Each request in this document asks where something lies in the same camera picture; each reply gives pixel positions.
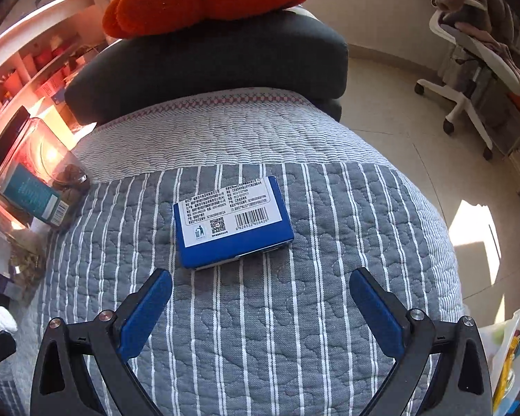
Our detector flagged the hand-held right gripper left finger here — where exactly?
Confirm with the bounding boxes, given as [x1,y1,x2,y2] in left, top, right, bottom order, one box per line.
[28,268,174,416]

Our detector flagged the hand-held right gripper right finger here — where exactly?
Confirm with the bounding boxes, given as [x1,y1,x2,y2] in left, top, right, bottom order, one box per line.
[349,267,494,416]

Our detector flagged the white tissue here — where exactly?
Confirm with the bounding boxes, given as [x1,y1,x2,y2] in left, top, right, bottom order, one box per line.
[0,306,18,334]

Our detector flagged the blue box with barcode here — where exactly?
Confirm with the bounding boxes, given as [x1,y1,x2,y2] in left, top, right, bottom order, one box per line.
[173,175,295,270]

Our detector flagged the white plastic trash bin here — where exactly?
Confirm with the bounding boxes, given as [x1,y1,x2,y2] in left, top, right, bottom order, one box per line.
[477,307,520,416]

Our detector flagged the yellow wrapper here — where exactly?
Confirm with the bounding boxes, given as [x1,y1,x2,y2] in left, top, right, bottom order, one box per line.
[493,329,520,405]

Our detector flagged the grey striped quilt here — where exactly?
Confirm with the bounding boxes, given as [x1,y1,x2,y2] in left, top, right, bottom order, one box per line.
[0,86,464,416]

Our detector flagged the nut jar with teal label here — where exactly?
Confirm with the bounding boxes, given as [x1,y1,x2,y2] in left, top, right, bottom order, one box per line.
[0,105,92,230]

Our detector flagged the white office chair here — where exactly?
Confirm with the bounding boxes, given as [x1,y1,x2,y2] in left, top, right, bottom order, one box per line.
[416,0,520,161]

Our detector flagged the dark grey sofa cushion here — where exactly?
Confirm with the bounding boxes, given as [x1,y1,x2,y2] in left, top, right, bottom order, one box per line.
[64,9,349,126]

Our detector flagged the white storage shelf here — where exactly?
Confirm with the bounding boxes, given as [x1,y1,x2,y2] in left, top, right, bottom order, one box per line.
[0,0,113,148]

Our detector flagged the orange pumpkin cushion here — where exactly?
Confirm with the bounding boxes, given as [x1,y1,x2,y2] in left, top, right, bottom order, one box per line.
[102,0,315,40]

